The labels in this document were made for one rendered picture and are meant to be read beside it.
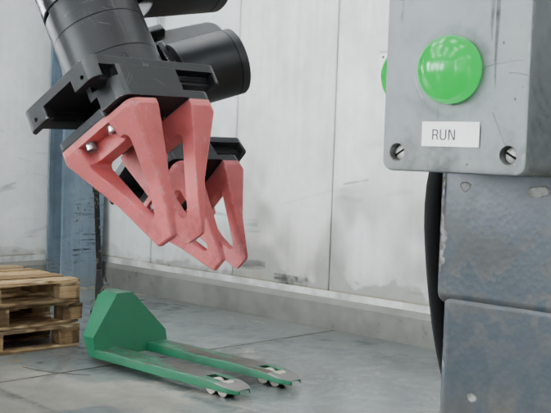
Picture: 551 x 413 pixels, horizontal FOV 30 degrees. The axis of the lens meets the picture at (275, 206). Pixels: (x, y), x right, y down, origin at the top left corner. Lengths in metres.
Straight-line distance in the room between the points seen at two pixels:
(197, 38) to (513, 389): 0.47
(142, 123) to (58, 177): 8.81
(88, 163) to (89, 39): 0.07
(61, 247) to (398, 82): 8.98
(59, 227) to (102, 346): 3.47
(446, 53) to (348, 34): 6.89
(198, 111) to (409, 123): 0.17
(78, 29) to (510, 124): 0.27
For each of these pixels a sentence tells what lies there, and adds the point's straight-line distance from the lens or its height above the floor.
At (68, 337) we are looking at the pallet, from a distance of 6.53.
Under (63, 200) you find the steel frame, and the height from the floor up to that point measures 0.75.
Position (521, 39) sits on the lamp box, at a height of 1.30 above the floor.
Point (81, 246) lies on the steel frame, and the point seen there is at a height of 0.38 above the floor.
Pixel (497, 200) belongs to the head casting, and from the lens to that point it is 0.50.
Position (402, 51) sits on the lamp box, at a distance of 0.48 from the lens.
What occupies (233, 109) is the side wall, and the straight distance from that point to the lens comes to 8.08.
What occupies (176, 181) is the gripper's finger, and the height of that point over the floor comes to 1.22.
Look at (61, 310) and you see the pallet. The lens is 6.53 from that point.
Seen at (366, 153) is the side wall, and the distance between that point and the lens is 7.17.
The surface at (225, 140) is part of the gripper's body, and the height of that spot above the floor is 1.25.
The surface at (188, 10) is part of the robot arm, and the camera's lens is 0.68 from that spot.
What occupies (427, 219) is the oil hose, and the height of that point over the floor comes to 1.21.
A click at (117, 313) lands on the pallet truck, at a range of 6.14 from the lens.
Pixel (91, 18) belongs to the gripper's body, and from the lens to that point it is 0.61.
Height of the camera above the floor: 1.25
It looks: 3 degrees down
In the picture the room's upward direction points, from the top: 2 degrees clockwise
